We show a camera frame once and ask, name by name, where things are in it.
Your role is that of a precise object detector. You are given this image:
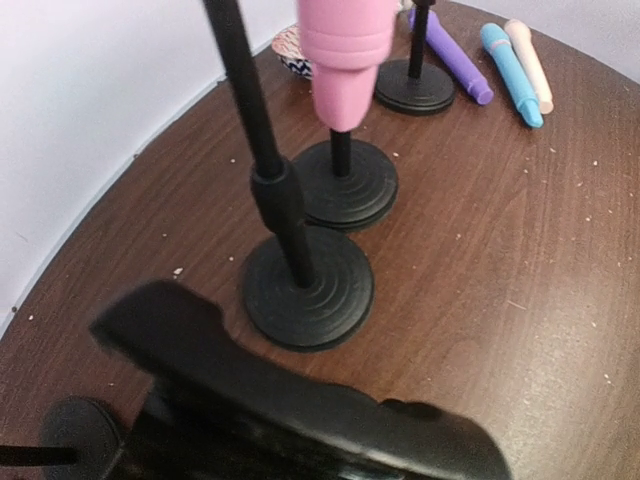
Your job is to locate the blue-head microphone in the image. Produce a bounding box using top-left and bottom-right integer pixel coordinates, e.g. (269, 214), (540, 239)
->
(480, 23), (544, 128)

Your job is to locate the black small-mic stand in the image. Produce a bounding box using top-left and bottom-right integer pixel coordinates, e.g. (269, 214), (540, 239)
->
(374, 1), (455, 116)

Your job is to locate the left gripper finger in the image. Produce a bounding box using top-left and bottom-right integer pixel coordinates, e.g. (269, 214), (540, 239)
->
(90, 281), (511, 479)

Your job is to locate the beige pink microphone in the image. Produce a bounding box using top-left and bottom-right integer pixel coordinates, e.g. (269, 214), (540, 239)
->
(504, 19), (554, 115)

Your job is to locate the black blue-mic stand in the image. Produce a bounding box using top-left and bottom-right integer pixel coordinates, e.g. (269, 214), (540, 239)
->
(203, 1), (375, 352)

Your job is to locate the black pink-mic stand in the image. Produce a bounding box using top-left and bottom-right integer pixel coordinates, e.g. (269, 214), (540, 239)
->
(293, 130), (399, 232)

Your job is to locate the patterned ceramic bowl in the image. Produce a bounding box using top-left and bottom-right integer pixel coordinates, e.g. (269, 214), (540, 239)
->
(271, 24), (312, 80)

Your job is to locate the purple microphone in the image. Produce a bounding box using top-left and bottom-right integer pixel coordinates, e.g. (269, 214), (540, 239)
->
(408, 1), (494, 106)

